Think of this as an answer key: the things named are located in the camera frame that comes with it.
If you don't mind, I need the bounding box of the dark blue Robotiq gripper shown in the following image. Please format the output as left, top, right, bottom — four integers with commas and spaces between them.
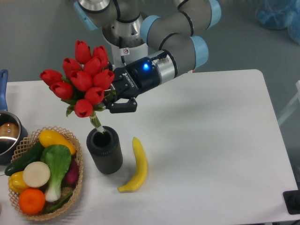
105, 57, 161, 113

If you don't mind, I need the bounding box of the red tulip bouquet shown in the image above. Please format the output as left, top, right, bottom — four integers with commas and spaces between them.
39, 40, 115, 134

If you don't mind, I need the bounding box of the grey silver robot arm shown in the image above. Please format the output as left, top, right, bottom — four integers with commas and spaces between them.
74, 0, 221, 113

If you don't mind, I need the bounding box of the dark grey ribbed vase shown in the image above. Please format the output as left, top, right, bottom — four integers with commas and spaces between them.
86, 126, 123, 174

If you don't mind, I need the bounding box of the yellow toy banana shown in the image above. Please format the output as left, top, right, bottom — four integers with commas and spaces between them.
117, 137, 148, 193

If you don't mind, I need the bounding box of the yellow toy squash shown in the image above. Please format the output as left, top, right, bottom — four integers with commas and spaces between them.
38, 129, 76, 155

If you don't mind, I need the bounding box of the green toy bok choy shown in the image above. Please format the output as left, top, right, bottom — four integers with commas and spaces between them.
41, 144, 71, 202

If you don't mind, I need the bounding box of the purple toy sweet potato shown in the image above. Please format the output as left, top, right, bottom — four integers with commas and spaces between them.
65, 158, 79, 185

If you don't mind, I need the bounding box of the dark green toy cucumber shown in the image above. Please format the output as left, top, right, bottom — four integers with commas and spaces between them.
5, 141, 45, 176

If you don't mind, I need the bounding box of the woven wicker basket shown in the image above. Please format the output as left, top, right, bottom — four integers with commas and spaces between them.
8, 126, 83, 221

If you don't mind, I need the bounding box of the round white radish slice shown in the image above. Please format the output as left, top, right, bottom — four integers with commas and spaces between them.
23, 161, 50, 188

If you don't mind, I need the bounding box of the green toy chili pepper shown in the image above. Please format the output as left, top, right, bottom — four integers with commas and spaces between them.
44, 192, 73, 214

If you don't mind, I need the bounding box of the yellow toy bell pepper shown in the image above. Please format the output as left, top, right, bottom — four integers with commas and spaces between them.
8, 171, 29, 194

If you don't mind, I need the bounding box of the orange toy tangerine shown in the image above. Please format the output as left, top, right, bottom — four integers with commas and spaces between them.
18, 188, 45, 215

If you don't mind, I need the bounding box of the blue plastic bag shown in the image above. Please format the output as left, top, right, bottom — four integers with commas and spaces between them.
255, 0, 300, 44

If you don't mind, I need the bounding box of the black device at table edge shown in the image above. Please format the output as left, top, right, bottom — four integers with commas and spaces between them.
283, 190, 300, 215

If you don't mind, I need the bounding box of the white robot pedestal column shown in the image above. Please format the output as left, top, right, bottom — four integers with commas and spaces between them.
102, 15, 148, 68

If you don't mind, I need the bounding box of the blue saucepan with handle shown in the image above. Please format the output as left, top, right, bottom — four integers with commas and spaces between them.
0, 69, 28, 165

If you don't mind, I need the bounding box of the white metal frame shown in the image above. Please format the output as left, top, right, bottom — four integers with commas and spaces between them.
277, 81, 300, 126

